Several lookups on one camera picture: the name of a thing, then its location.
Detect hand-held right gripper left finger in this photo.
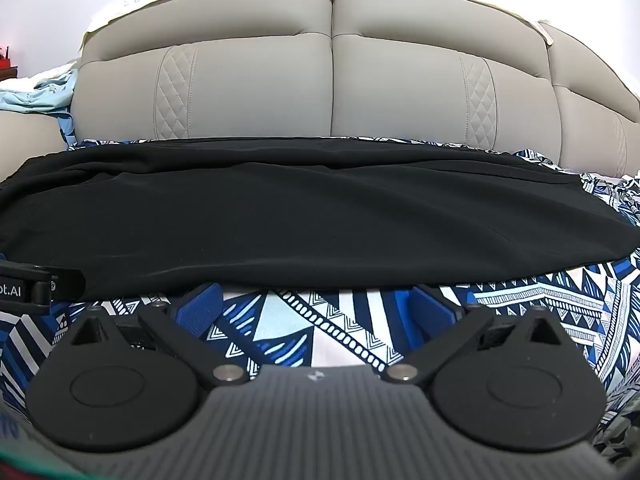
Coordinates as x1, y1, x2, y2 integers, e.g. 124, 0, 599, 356
69, 282, 251, 386

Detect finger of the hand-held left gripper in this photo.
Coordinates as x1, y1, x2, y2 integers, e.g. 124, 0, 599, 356
49, 267, 85, 302

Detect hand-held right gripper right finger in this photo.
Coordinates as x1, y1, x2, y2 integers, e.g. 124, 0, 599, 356
380, 284, 560, 386

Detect black pants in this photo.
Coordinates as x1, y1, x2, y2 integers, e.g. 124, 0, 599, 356
0, 136, 638, 306

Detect blue white patterned bedsheet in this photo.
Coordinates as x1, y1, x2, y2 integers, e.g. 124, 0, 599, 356
0, 135, 640, 461

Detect beige padded cushion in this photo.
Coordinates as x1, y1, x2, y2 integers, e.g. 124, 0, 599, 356
0, 110, 68, 181

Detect light blue cloth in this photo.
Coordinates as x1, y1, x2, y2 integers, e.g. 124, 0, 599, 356
0, 62, 81, 117

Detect grey padded headboard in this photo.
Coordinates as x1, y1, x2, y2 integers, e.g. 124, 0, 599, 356
67, 0, 640, 181

